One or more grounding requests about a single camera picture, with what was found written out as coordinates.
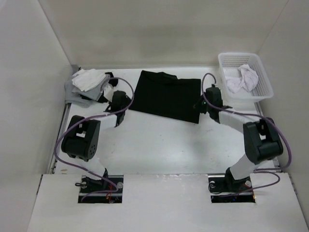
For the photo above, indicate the folded white tank top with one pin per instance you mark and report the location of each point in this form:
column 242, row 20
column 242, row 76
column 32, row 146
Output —
column 86, row 80

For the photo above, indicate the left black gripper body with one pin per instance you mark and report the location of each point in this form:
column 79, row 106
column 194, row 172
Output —
column 127, row 104

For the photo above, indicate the folded black tank top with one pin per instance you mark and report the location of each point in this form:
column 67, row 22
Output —
column 112, row 81

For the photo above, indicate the white crumpled tank top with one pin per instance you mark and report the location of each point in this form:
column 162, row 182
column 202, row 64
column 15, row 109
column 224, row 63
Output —
column 247, row 81

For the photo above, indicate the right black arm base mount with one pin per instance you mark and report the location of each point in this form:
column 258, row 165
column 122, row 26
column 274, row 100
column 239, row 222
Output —
column 224, row 191

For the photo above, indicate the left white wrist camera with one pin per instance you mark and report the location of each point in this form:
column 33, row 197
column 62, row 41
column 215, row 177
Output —
column 108, row 93

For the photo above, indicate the folded grey tank top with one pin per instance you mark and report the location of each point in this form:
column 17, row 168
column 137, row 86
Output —
column 72, row 95

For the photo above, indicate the left metal table rail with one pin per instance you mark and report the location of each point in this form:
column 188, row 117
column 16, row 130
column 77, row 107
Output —
column 62, row 126

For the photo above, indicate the black tank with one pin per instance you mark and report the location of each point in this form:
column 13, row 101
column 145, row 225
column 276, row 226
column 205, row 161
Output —
column 163, row 94
column 112, row 81

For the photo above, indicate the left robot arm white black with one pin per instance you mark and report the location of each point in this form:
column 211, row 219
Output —
column 80, row 141

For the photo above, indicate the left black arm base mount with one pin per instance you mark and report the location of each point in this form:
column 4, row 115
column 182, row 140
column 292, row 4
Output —
column 99, row 191

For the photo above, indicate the white plastic basket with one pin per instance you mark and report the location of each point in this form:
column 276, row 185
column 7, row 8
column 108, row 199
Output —
column 229, row 63

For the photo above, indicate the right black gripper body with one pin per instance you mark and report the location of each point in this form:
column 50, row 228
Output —
column 204, row 106

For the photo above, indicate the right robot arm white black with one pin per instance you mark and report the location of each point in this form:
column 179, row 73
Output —
column 261, row 140

